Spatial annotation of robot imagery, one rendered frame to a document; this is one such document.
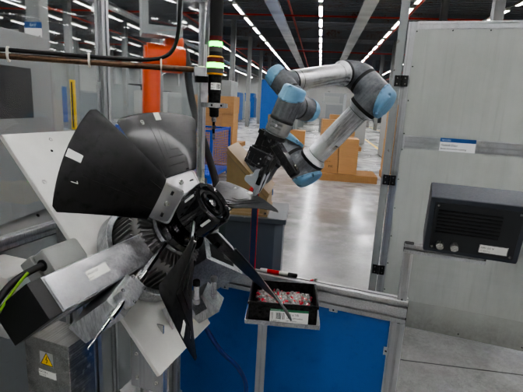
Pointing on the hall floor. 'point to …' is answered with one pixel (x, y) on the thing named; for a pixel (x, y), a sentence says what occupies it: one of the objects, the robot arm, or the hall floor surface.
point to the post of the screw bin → (261, 358)
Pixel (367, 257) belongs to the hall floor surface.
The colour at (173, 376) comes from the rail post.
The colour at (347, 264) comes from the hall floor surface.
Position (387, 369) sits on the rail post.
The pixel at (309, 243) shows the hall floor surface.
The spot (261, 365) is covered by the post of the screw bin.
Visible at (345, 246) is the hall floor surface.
